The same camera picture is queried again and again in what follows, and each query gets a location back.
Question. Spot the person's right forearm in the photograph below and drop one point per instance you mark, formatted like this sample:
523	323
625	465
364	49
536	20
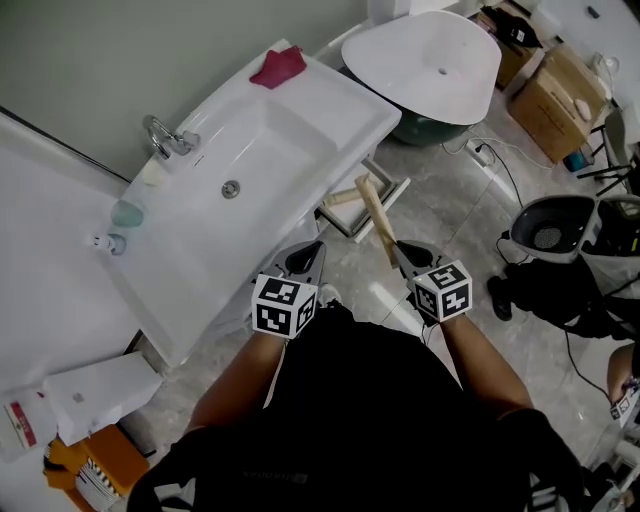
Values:
487	365

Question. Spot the teal blue container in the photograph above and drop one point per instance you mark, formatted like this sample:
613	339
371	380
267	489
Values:
580	161

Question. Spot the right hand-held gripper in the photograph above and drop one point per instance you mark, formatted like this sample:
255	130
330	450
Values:
442	292

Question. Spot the white open drawer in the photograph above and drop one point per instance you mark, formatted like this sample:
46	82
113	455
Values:
350	220

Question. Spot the black white striped pillow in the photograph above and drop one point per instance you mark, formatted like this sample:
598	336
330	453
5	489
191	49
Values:
97	485

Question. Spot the red cloth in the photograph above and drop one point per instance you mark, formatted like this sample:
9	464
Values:
277	67

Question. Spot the white power strip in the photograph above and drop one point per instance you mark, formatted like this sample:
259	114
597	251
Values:
480	151

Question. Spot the person's left white shoe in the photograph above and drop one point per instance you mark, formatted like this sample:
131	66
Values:
331	296

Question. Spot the small cardboard box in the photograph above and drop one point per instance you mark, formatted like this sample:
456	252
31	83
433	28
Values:
510	60

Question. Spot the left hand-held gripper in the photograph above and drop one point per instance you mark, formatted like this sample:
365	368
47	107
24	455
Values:
282	307

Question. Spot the cream cup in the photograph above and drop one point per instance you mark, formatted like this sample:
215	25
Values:
151	174

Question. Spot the orange sofa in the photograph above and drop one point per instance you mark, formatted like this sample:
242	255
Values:
120	460

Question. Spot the black metal frame chair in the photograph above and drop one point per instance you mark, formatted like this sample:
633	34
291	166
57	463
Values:
615	145

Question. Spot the person's black clothing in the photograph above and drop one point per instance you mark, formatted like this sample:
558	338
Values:
360	410

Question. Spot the white ceramic sink top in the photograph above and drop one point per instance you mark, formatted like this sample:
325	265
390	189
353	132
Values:
165	280

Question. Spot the dark green pedestal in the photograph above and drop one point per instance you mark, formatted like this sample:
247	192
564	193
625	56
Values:
425	134

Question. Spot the person's left forearm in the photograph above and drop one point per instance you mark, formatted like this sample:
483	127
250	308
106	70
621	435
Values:
235	385

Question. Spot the grey white machine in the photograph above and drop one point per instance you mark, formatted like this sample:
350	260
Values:
550	232

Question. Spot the chrome faucet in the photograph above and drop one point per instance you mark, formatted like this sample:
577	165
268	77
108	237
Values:
165	140

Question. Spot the water bottle with red label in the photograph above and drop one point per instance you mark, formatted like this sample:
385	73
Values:
22	425

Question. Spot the green translucent cup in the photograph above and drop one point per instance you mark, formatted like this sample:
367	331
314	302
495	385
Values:
127	214

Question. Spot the white soap dispenser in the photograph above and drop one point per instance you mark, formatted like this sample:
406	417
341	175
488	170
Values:
105	244

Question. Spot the metal sink drain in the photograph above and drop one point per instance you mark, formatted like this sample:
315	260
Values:
230	189

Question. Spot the large cardboard box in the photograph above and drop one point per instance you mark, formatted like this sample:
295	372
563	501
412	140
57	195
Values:
555	105

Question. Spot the large white freestanding basin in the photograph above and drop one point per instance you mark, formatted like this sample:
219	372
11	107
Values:
425	70

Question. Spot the white furniture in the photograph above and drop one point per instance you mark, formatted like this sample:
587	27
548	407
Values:
390	7

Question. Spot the white water dispenser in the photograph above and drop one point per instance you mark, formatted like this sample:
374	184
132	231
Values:
100	395

